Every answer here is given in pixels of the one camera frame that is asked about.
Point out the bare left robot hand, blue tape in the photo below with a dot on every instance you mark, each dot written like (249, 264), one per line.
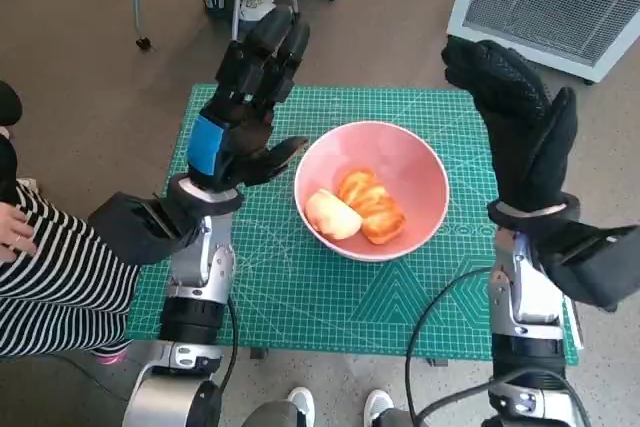
(240, 112)

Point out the pink bowl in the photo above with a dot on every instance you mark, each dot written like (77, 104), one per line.
(400, 157)

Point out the pale round bread bun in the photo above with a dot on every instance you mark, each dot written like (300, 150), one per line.
(332, 217)

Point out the person with white shoes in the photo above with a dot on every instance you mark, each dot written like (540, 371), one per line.
(300, 402)

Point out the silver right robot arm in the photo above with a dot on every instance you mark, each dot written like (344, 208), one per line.
(525, 297)

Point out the orange striped bread loaf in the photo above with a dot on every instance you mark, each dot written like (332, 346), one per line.
(375, 202)

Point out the person in striped top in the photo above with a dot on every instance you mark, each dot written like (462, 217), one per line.
(60, 287)

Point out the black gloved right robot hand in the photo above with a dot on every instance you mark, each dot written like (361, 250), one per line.
(525, 147)

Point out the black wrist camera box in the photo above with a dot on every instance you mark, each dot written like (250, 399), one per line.
(595, 267)
(135, 232)

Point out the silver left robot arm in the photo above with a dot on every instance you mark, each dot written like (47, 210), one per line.
(200, 267)

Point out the green cutting mat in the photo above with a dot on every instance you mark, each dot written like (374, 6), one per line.
(300, 297)

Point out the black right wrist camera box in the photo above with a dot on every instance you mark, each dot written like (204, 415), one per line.
(595, 267)

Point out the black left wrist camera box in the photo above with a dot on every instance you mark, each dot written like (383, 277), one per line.
(135, 232)

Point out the person's hand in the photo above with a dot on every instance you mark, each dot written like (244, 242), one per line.
(15, 234)

